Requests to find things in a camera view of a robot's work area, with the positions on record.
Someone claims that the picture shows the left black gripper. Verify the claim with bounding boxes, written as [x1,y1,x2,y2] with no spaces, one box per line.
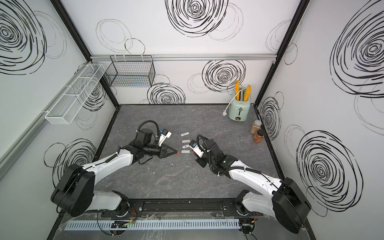
[144,143,178,159]

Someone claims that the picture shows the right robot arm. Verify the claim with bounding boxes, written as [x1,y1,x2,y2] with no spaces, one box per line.
[188,135,312,234]

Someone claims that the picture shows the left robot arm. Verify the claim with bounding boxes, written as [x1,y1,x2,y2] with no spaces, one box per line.
[51,121,177,218]

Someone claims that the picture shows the mint green toaster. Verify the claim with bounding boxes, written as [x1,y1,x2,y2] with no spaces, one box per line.
[228,88,251,122]

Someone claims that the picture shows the spice jar black lid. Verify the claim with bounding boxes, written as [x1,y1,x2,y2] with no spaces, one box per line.
[253,129,265,144]

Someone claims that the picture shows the spice jar silver lid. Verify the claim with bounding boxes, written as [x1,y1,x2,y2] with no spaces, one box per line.
[250,120,262,135]

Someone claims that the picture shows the white mesh shelf basket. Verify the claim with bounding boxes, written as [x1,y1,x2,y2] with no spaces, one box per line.
[45,64,105,125]

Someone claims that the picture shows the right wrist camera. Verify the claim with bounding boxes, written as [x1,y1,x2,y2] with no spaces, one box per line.
[188,140,204,158]

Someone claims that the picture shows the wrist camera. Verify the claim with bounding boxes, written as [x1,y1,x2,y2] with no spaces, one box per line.
[188,140,204,158]
[158,129,172,147]

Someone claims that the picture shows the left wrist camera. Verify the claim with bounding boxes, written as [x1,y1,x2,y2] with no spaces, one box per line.
[158,129,172,147]

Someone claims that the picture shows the white toaster power cord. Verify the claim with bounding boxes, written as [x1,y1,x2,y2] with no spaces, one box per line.
[222,89,242,117]

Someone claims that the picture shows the grey slotted cable duct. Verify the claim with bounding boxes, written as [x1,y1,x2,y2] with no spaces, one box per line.
[64,219,241,231]

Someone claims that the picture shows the black wire basket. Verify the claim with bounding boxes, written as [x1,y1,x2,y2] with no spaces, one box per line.
[105,55,156,88]

